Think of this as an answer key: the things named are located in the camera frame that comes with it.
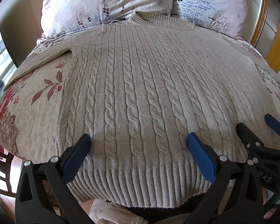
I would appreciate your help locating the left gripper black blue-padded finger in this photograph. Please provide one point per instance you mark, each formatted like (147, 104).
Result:
(235, 194)
(32, 204)

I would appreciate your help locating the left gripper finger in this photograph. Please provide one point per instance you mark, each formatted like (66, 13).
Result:
(273, 123)
(247, 137)

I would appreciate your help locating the person's right hand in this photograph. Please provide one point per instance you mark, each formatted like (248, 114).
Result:
(268, 212)

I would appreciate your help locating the white beaded garment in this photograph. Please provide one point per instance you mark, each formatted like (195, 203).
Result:
(103, 211)

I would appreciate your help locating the floral bed quilt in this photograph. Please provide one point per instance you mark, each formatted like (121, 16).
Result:
(25, 111)

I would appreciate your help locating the wooden headboard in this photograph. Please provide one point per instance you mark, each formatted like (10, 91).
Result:
(263, 30)

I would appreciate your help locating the blue floral right pillow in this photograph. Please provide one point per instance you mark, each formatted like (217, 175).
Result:
(224, 16)

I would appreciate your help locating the pink floral left pillow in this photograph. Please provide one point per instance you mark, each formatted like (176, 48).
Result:
(64, 16)

